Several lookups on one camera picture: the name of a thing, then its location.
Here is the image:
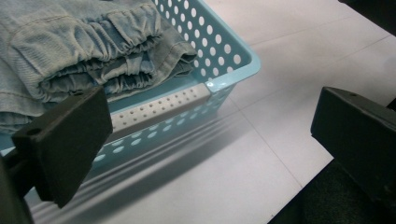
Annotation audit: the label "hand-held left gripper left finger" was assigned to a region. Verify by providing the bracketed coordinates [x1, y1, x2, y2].
[11, 87, 114, 209]

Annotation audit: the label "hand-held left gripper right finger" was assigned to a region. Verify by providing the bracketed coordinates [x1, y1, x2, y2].
[310, 86, 396, 206]

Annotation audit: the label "light blue denim pants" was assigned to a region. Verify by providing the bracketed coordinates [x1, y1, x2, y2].
[0, 0, 198, 135]

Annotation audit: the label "light blue perforated plastic basket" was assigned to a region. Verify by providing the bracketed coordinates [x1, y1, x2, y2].
[0, 0, 262, 175]

